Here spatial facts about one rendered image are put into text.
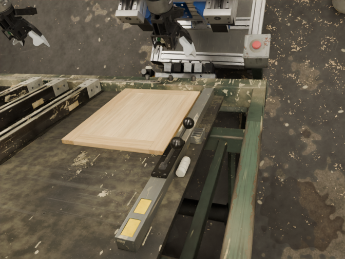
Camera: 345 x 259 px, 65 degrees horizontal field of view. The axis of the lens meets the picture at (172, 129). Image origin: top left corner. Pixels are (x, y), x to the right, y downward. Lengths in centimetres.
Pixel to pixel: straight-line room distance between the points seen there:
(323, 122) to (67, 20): 260
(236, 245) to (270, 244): 173
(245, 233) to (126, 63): 225
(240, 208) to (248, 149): 26
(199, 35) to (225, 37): 21
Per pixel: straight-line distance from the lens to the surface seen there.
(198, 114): 114
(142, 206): 73
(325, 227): 236
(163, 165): 82
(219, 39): 226
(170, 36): 87
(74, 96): 148
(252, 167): 83
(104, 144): 106
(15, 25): 132
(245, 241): 64
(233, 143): 114
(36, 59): 336
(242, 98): 142
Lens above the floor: 226
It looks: 71 degrees down
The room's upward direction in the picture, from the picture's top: 73 degrees counter-clockwise
